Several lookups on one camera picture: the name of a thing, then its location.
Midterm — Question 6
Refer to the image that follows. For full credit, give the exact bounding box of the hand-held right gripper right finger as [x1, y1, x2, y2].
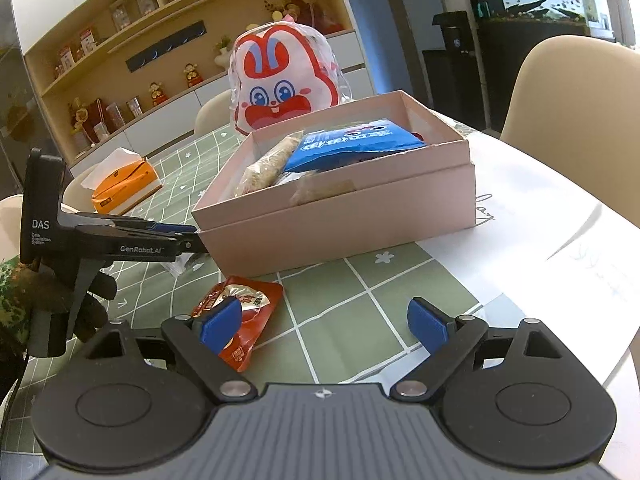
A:
[390, 297, 563, 402]

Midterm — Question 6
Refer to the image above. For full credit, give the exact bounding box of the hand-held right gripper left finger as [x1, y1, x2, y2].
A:
[82, 296, 253, 402]

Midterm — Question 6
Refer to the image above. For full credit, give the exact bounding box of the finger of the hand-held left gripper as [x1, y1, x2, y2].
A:
[77, 227, 208, 256]
[75, 211, 198, 235]

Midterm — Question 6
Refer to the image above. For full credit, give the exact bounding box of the clear plastic snack packet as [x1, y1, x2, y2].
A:
[167, 252, 208, 278]

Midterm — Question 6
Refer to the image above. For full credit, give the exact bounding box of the small red snack packet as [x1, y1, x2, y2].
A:
[192, 276, 285, 373]

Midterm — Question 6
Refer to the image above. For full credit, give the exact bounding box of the wafer roll packet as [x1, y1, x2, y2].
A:
[235, 130, 306, 196]

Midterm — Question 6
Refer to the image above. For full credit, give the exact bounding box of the pink cardboard box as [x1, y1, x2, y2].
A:
[191, 90, 476, 278]

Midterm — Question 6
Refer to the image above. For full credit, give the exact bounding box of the beige cereal bar packet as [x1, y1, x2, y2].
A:
[290, 170, 357, 206]

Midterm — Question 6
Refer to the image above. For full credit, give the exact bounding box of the blue snack packet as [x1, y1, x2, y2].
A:
[284, 119, 427, 173]

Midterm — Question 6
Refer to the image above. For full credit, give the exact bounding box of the person's left forearm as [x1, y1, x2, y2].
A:
[0, 255, 38, 386]

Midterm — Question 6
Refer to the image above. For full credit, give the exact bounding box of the person's left hand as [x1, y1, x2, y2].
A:
[35, 267, 118, 343]

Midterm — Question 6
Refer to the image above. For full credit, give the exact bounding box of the beige chair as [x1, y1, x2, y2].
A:
[500, 35, 640, 173]
[62, 164, 101, 206]
[194, 91, 237, 136]

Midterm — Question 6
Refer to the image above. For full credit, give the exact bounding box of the orange tissue box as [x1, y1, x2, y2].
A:
[80, 147, 163, 213]

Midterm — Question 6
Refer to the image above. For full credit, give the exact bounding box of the green checked tablecloth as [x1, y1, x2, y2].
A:
[0, 125, 501, 411]

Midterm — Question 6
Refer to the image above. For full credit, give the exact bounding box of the yellow flower ornament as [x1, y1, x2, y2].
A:
[67, 97, 92, 137]

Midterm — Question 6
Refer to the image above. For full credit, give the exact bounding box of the dark glass door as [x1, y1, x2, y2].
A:
[0, 0, 53, 196]

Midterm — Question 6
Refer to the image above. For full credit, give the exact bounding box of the white paper mat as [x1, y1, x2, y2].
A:
[417, 110, 640, 386]

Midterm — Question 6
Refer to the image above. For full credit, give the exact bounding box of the rabbit face plastic bag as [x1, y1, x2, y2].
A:
[227, 22, 348, 136]

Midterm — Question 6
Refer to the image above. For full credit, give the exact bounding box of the white vase with flowers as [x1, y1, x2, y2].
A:
[215, 35, 236, 69]

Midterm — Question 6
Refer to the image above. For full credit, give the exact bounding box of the black water dispenser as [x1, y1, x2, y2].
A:
[422, 10, 489, 129]

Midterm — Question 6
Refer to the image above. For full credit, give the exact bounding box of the black fish tank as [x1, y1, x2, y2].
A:
[465, 0, 617, 128]

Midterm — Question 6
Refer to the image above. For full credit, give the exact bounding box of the black cable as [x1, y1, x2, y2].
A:
[2, 352, 28, 411]

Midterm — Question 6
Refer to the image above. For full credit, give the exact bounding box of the wooden wall shelf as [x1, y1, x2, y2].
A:
[22, 0, 362, 161]

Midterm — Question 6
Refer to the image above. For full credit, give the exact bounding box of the black wall rack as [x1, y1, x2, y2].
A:
[125, 20, 207, 72]

